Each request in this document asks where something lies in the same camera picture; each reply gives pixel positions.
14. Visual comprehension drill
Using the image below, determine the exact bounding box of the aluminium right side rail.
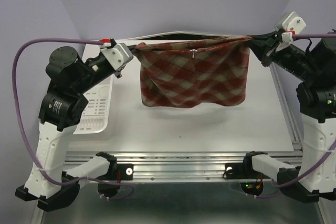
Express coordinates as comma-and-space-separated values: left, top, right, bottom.
270, 64, 303, 151

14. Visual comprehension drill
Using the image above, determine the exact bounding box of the white plastic basket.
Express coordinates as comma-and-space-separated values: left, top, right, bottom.
74, 77, 113, 140

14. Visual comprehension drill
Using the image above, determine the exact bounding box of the aluminium rail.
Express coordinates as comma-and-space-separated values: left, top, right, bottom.
270, 64, 303, 151
60, 150, 306, 184

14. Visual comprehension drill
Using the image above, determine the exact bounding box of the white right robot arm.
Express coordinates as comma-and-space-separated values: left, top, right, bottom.
241, 30, 335, 203

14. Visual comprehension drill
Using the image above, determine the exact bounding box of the aluminium front rail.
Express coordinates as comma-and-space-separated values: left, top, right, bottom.
60, 150, 306, 184

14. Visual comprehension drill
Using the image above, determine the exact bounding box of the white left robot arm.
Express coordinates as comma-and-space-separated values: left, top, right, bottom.
15, 45, 132, 212

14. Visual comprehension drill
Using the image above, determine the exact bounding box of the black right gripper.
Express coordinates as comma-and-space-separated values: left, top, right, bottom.
247, 27, 320, 79

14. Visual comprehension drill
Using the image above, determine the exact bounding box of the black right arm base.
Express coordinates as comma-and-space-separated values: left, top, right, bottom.
222, 163, 269, 198

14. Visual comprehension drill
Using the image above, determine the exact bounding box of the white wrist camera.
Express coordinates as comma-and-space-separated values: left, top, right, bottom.
100, 39, 133, 71
276, 12, 307, 43

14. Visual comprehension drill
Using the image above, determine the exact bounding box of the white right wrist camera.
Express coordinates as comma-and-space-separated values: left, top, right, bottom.
276, 12, 307, 43

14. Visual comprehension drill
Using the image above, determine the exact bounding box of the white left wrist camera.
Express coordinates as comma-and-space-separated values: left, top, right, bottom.
100, 39, 133, 71

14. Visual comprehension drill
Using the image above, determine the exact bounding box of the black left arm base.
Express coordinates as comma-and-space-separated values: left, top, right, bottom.
91, 163, 134, 201

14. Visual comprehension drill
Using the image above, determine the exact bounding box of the red plaid skirt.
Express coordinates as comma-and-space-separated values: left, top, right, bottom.
135, 36, 252, 109

